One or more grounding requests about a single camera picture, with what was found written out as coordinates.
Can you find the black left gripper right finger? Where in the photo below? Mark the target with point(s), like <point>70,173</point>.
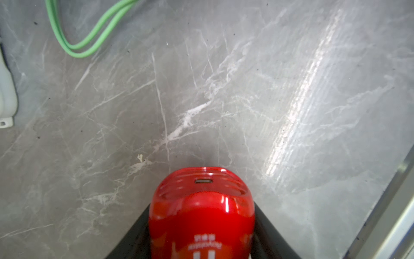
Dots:
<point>268,243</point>

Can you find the red electric shaver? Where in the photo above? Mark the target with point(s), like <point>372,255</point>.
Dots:
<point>201,213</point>

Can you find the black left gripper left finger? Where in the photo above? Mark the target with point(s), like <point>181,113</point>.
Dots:
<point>136,244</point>

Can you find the white blue power strip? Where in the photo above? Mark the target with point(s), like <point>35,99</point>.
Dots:
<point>9,100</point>

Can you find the aluminium front rail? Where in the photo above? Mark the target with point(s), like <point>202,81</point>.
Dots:
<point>388,232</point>

